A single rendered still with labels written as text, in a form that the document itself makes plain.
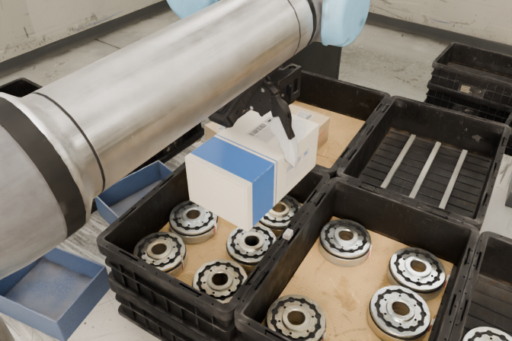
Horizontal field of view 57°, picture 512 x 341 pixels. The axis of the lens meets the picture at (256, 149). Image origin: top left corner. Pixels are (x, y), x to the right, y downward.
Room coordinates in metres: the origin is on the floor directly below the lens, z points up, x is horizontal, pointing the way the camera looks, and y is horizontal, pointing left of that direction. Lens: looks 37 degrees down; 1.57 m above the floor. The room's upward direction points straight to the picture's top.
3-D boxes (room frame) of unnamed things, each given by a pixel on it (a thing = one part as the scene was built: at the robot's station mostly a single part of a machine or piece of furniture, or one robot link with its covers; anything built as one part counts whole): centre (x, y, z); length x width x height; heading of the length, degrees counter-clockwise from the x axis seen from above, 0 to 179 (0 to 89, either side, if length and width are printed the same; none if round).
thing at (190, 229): (0.71, 0.13, 0.86); 0.10 x 0.10 x 0.01
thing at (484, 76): (1.98, -1.06, 0.37); 0.40 x 0.30 x 0.45; 54
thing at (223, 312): (0.68, 0.07, 0.92); 0.40 x 0.30 x 0.02; 149
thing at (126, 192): (0.90, 0.29, 0.74); 0.20 x 0.15 x 0.07; 134
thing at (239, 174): (0.61, 0.00, 1.09); 0.20 x 0.12 x 0.09; 144
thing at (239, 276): (0.55, 0.07, 0.86); 0.10 x 0.10 x 0.01
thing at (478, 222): (0.86, -0.40, 0.92); 0.40 x 0.30 x 0.02; 149
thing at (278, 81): (0.63, -0.02, 1.25); 0.09 x 0.08 x 0.12; 144
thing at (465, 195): (0.86, -0.40, 0.87); 0.40 x 0.30 x 0.11; 149
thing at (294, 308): (0.47, -0.07, 0.86); 0.05 x 0.05 x 0.01
